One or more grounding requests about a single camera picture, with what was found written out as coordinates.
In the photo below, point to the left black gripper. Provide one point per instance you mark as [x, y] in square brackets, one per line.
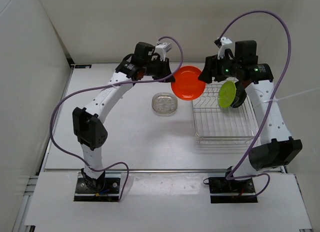
[164, 68]

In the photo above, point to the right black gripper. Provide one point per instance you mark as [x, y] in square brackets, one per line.
[212, 63]

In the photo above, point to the orange plate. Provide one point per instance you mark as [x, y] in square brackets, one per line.
[187, 86]

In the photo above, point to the green plate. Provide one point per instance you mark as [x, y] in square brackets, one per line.
[226, 94]

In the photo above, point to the clear glass plate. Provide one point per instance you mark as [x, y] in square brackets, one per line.
[164, 104]

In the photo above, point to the black plate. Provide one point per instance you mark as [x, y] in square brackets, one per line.
[238, 96]

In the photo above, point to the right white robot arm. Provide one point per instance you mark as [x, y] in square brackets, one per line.
[273, 145]

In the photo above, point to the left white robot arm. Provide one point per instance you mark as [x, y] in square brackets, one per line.
[88, 122]

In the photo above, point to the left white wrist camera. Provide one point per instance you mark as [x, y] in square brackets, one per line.
[161, 49]

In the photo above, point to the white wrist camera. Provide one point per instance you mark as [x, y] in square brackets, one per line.
[223, 44]
[161, 49]

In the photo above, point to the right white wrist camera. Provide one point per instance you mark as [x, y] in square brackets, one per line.
[223, 44]

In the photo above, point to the wire dish rack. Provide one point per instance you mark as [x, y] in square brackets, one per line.
[215, 125]

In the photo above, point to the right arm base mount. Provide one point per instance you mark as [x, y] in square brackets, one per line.
[223, 191]

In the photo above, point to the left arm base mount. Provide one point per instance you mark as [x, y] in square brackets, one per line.
[109, 191]

